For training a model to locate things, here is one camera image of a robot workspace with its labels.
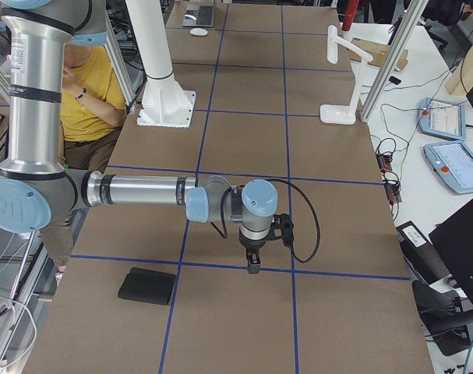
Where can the red cylinder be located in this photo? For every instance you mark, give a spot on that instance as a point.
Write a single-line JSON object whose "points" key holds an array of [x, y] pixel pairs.
{"points": [[349, 15]]}

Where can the upper blue teach pendant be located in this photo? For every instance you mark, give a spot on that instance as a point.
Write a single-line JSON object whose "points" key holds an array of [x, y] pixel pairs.
{"points": [[443, 119]]}

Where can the cardboard box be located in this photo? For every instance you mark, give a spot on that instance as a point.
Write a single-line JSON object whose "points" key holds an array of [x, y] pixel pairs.
{"points": [[379, 53]]}

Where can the black monitor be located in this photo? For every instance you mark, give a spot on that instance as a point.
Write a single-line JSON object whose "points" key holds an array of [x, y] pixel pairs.
{"points": [[453, 241]]}

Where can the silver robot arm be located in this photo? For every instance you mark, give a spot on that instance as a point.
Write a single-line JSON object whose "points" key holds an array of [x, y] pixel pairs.
{"points": [[35, 189]]}

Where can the black power adapter box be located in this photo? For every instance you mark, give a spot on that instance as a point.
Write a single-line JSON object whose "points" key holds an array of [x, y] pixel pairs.
{"points": [[421, 254]]}

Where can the white camera pillar with base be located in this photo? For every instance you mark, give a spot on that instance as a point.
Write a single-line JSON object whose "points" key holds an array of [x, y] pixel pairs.
{"points": [[164, 102]]}

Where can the grey laptop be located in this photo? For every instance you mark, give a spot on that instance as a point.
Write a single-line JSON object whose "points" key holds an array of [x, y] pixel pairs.
{"points": [[198, 16]]}

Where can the black usb hub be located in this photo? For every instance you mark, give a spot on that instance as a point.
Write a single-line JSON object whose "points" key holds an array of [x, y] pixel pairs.
{"points": [[384, 162]]}

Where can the black mouse pad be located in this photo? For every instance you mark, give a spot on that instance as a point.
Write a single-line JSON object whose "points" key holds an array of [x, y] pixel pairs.
{"points": [[151, 286]]}

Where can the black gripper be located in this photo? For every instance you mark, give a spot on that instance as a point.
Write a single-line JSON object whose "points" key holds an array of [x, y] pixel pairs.
{"points": [[251, 247]]}

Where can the lower blue teach pendant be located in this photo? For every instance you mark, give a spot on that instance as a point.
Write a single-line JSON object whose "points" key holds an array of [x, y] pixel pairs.
{"points": [[453, 163]]}

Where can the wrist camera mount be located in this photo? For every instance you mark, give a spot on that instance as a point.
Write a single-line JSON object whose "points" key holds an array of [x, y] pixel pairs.
{"points": [[281, 228]]}

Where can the blue teach pendant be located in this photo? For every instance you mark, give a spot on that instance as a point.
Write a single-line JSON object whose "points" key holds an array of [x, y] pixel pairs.
{"points": [[443, 119], [453, 163]]}

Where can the person in yellow shirt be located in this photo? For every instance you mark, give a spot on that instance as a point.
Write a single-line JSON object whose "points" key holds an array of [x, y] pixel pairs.
{"points": [[93, 109]]}

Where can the small black square device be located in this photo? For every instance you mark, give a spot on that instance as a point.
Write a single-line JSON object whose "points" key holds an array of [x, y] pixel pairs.
{"points": [[394, 80]]}

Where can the aluminium frame post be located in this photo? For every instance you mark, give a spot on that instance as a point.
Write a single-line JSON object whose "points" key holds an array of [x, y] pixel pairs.
{"points": [[401, 37]]}

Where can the white computer mouse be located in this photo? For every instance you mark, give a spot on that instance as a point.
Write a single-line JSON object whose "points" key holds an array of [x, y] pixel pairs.
{"points": [[198, 32]]}

